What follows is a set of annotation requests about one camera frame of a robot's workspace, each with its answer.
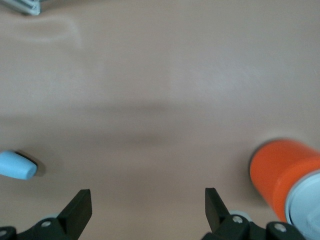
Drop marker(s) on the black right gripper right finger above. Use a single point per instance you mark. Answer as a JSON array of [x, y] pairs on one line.
[[215, 212]]

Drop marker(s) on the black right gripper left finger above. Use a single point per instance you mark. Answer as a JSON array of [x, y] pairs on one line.
[[75, 217]]

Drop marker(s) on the aluminium post with bracket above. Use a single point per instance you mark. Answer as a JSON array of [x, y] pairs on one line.
[[27, 7]]

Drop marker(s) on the light blue plastic cup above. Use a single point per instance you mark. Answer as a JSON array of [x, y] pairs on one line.
[[15, 165]]

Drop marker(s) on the brown table cloth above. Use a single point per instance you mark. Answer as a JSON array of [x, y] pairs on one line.
[[150, 75]]

